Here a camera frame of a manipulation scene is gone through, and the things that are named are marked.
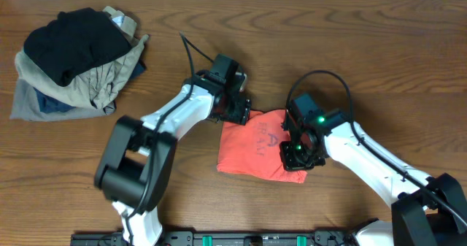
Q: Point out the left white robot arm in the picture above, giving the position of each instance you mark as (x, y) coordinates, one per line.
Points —
(135, 168)

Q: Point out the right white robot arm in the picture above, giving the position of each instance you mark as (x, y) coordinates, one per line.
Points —
(425, 210)

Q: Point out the orange printed t-shirt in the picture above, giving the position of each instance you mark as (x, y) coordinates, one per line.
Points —
(253, 149)

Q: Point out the black folded garment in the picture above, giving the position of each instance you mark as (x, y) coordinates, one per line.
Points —
(75, 42)

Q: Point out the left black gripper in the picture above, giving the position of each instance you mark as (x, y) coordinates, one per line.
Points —
(240, 110)

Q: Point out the grey folded garment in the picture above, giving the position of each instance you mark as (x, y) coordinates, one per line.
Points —
(25, 106)

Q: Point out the khaki folded garment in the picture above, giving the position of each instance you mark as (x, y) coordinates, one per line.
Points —
(97, 87)

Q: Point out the navy blue folded garment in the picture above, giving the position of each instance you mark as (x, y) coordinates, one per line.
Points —
(48, 104)

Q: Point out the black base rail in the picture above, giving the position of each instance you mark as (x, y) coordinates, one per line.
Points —
(188, 238)

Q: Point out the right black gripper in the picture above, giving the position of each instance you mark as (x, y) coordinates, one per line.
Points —
(292, 156)

